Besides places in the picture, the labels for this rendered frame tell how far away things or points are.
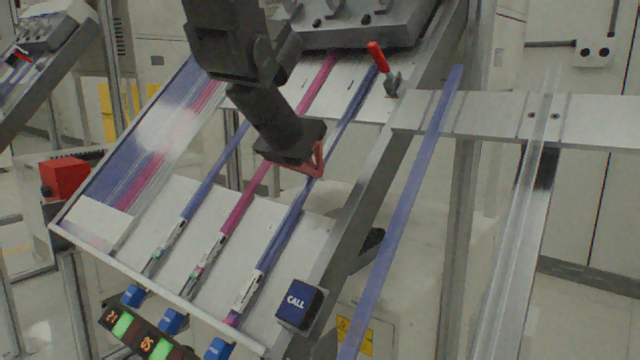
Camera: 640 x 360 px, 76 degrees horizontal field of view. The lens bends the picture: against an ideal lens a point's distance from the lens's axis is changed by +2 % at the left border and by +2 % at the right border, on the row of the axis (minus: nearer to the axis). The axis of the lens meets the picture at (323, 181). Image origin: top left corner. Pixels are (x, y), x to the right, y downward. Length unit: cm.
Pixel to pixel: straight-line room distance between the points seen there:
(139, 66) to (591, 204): 217
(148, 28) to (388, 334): 162
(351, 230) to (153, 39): 160
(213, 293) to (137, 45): 149
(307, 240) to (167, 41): 159
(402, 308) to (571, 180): 163
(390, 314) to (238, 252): 33
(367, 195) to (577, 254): 193
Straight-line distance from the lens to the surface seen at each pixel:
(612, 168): 230
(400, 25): 73
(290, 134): 54
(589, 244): 241
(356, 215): 57
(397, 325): 82
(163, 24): 205
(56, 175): 139
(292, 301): 50
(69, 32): 192
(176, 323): 67
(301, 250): 58
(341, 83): 77
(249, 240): 64
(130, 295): 75
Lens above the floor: 106
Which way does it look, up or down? 16 degrees down
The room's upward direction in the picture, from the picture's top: straight up
